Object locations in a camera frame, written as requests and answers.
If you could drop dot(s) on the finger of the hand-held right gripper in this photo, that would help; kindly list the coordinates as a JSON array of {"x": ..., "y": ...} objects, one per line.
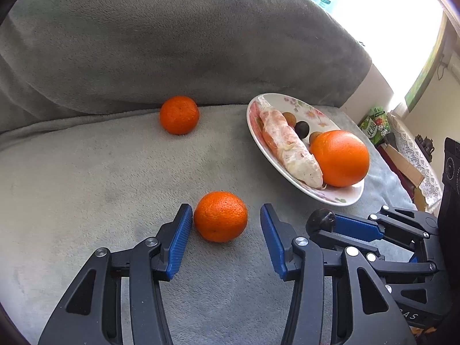
[
  {"x": 357, "y": 227},
  {"x": 345, "y": 241}
]

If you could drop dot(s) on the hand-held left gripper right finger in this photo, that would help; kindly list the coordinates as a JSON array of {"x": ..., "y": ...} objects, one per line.
[{"x": 275, "y": 244}]

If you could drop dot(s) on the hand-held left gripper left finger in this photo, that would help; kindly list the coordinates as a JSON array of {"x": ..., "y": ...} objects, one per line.
[{"x": 178, "y": 248}]

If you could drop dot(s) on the dark purple plum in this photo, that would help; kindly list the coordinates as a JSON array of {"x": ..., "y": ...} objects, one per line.
[
  {"x": 318, "y": 221},
  {"x": 302, "y": 129}
]

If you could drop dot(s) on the orange mandarin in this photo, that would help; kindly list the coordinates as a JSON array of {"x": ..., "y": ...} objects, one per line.
[
  {"x": 221, "y": 217},
  {"x": 179, "y": 115}
]

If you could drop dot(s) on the sausage roll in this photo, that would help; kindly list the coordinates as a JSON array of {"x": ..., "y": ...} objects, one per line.
[{"x": 287, "y": 147}]

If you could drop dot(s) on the small brown round fruit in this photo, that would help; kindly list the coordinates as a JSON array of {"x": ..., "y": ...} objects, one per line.
[
  {"x": 288, "y": 118},
  {"x": 315, "y": 137}
]

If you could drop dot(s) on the white floral plate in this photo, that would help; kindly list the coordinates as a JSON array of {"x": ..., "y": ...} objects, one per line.
[{"x": 278, "y": 101}]

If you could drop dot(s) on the large orange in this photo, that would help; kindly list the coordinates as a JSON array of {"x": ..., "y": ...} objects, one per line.
[{"x": 339, "y": 158}]

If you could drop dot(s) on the brown cardboard box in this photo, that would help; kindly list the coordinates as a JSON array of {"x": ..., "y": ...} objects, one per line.
[{"x": 402, "y": 169}]

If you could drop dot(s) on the white lace cloth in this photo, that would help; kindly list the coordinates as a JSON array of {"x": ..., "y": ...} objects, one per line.
[{"x": 413, "y": 151}]

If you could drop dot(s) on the dark small figurine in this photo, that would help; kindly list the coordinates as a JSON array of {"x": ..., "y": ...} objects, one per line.
[{"x": 424, "y": 145}]

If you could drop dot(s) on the green snack bag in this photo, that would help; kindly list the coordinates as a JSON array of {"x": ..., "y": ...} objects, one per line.
[{"x": 373, "y": 127}]

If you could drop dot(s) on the grey plush cushion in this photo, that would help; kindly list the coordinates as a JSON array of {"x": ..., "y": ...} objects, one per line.
[{"x": 179, "y": 43}]

